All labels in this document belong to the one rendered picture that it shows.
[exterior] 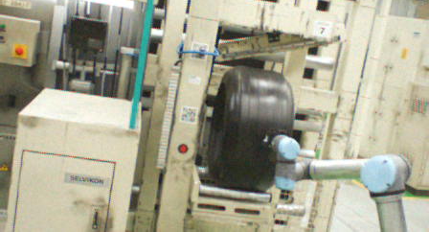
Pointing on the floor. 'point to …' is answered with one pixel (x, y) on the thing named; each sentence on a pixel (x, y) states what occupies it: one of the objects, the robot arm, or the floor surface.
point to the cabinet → (415, 137)
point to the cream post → (208, 5)
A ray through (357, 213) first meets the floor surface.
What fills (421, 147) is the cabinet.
